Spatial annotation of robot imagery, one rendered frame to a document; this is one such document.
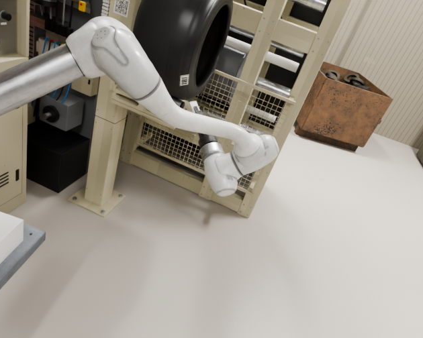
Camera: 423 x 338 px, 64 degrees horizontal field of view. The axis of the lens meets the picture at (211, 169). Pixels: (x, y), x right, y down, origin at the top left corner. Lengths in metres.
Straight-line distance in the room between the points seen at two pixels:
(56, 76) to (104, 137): 1.03
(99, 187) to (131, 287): 0.68
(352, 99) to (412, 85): 1.75
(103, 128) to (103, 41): 1.17
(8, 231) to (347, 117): 3.96
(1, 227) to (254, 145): 0.81
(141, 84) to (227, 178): 0.49
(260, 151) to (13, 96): 0.77
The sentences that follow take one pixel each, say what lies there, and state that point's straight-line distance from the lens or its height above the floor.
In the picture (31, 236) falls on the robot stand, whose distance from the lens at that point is 1.22.
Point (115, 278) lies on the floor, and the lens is 1.94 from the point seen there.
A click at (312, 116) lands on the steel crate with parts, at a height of 0.33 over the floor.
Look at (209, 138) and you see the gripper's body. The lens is 1.32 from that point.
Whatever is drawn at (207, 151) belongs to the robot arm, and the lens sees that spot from 1.29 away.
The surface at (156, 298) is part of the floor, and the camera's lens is 1.91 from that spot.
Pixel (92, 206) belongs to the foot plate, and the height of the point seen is 0.01.
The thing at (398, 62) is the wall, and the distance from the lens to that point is 5.84.
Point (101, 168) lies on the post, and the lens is 2.15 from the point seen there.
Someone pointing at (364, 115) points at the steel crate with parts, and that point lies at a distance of 4.55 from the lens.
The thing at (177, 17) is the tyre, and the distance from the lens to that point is 1.49.
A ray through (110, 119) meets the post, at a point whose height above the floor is 0.64.
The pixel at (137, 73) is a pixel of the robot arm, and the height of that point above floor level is 1.23.
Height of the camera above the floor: 1.52
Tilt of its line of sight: 30 degrees down
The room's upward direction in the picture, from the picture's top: 20 degrees clockwise
